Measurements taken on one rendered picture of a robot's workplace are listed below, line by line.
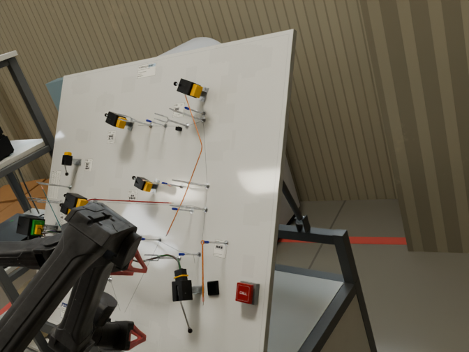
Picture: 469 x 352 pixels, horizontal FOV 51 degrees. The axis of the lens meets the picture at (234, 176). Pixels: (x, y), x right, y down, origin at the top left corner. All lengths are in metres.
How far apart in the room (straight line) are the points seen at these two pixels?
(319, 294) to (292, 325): 0.16
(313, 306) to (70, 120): 1.22
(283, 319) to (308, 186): 2.39
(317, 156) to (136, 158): 2.28
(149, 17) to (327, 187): 1.95
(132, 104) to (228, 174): 0.55
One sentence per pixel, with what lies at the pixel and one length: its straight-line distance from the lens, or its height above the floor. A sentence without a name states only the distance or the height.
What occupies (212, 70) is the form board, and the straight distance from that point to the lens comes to 1.59.
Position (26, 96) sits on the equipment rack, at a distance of 2.25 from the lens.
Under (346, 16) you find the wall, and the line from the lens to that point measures 3.42.
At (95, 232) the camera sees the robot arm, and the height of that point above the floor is 1.60.
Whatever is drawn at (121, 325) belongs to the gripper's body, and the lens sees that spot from 1.27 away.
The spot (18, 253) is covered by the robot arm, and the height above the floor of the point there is 1.45.
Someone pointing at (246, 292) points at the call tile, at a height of 1.12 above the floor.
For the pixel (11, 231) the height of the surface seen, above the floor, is 1.13.
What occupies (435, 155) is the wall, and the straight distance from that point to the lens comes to 2.90.
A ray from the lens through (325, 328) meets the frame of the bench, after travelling 1.65.
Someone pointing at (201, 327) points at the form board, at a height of 0.99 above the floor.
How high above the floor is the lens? 1.90
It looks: 22 degrees down
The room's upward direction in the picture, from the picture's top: 19 degrees counter-clockwise
